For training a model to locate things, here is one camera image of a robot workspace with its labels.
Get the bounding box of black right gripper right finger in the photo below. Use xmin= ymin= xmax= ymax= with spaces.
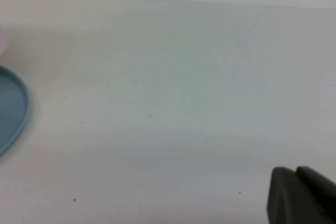
xmin=296 ymin=166 xmax=336 ymax=215

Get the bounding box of pink plastic cup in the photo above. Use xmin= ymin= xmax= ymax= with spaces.
xmin=0 ymin=26 xmax=11 ymax=57

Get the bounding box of blue cup stand with pegs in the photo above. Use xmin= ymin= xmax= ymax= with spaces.
xmin=0 ymin=66 xmax=32 ymax=156

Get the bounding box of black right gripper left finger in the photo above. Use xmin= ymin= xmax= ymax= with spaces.
xmin=267 ymin=166 xmax=336 ymax=224

